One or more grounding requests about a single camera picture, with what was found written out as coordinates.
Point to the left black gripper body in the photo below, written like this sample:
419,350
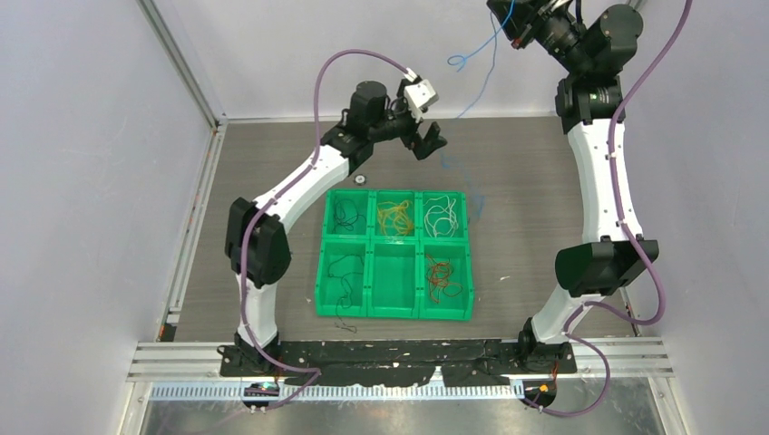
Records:
407,128

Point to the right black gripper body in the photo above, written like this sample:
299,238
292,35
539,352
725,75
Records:
554,25

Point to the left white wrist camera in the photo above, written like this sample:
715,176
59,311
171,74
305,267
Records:
418,93

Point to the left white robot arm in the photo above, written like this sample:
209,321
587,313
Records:
256,238

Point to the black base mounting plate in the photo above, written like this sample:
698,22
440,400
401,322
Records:
401,363

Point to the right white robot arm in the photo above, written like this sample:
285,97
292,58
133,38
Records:
589,102

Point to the aluminium front rail frame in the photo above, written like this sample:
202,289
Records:
607,386

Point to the green six-compartment bin tray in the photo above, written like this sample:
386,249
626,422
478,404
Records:
401,254

